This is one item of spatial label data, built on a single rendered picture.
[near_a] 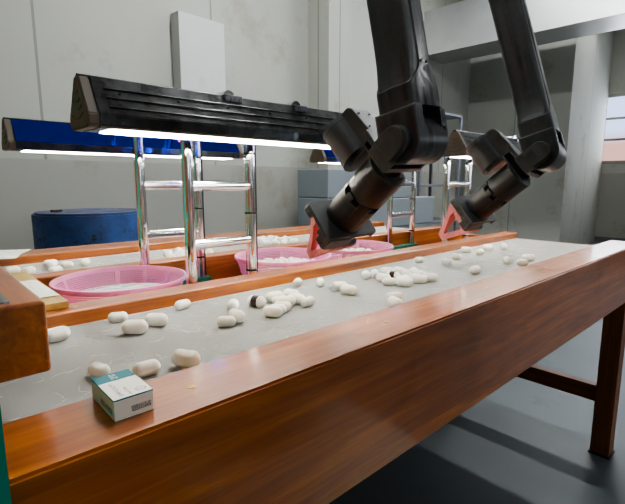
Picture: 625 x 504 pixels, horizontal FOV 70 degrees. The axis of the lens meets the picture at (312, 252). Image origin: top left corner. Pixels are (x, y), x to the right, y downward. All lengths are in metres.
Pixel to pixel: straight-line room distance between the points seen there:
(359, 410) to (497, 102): 6.63
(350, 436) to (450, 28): 5.70
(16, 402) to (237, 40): 3.60
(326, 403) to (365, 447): 0.11
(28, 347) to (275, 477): 0.28
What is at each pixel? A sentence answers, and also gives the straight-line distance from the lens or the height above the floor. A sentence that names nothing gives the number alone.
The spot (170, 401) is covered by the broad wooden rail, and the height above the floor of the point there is 0.77.
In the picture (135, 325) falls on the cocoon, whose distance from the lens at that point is 0.73.
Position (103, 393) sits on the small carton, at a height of 0.78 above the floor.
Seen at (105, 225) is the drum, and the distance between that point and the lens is 2.42.
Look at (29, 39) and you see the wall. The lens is 3.24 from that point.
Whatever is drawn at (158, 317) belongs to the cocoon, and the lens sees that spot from 0.76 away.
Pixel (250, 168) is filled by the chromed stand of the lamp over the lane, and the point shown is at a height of 1.00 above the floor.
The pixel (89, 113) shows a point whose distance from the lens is 0.67.
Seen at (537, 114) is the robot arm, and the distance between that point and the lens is 0.90.
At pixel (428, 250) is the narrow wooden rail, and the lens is 1.44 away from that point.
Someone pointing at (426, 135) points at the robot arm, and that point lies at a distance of 0.55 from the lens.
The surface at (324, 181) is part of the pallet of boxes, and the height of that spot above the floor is 0.97.
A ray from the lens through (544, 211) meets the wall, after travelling 6.77.
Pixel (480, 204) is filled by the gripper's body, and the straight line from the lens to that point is 0.91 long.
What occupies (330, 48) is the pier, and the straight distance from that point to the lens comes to 4.35.
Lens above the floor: 0.97
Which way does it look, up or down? 9 degrees down
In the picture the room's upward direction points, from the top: straight up
